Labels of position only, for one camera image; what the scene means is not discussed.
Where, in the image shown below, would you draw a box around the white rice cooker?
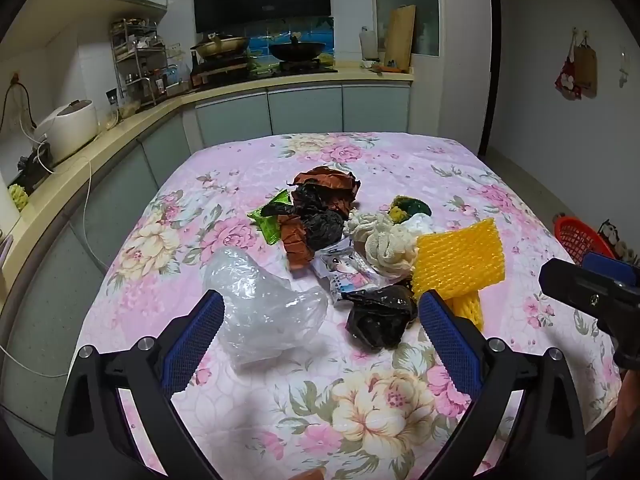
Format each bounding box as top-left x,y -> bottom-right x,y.
32,99 -> 98,163

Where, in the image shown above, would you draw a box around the crumpled black plastic bag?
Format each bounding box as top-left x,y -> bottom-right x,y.
292,185 -> 347,252

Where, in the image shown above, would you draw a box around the pink floral blanket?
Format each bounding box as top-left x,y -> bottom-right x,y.
75,131 -> 623,480

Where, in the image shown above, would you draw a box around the wooden cutting board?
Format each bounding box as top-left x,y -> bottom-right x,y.
384,5 -> 417,72

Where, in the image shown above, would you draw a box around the orange kitchen tool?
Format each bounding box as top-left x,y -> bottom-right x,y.
369,60 -> 410,75

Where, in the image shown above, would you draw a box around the yellow foam fruit net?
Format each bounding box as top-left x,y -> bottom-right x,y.
411,217 -> 505,332

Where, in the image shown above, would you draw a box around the small black plastic bag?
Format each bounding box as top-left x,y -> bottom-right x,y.
339,287 -> 420,351

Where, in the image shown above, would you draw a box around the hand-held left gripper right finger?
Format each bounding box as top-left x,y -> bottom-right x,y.
417,289 -> 588,480

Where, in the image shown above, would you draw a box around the person's right hand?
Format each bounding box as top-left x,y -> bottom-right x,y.
609,372 -> 640,458

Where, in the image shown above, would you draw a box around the green and yellow sponge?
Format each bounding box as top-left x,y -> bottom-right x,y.
390,195 -> 432,223

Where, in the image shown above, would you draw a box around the orange crumpled wrapper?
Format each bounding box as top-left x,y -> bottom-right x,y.
277,212 -> 315,269

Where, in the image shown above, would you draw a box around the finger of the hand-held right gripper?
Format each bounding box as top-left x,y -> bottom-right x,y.
582,251 -> 637,277
539,258 -> 640,333

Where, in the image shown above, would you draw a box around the green plastic wrapper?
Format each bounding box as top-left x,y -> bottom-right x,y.
247,189 -> 296,246

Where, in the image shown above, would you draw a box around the black wok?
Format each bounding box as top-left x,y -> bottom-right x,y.
269,35 -> 326,63

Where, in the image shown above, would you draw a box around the frosted glass window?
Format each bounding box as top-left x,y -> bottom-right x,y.
372,0 -> 441,58

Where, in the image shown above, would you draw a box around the dark door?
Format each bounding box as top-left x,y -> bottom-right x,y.
480,0 -> 502,161

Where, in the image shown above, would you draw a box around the clear plastic bag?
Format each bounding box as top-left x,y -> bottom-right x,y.
201,247 -> 329,368

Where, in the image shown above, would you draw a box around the black gas stove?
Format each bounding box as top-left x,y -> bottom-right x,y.
247,57 -> 337,79

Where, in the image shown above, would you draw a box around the white plastic bottle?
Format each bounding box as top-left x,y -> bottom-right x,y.
359,26 -> 381,61

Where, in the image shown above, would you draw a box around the small black appliance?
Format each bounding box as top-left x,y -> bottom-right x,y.
16,142 -> 55,192

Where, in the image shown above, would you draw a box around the cartoon print snack packet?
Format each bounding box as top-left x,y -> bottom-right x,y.
312,240 -> 386,306

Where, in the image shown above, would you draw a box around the yellow scrubber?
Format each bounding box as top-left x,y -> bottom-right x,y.
7,184 -> 32,212

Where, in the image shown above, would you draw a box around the red plastic basket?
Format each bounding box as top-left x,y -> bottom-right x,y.
555,216 -> 616,263

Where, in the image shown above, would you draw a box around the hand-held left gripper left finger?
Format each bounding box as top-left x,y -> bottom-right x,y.
52,290 -> 226,480

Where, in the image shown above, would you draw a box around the beige kitchen counter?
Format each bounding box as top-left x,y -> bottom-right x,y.
0,67 -> 416,281

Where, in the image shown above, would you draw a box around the gold cooking pan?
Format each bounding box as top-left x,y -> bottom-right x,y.
190,32 -> 251,59

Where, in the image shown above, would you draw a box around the grey kitchen base cabinets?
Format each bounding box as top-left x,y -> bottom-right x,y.
0,82 -> 412,461

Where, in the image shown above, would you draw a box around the white paper towel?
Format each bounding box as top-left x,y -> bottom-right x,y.
346,210 -> 396,238
364,222 -> 418,279

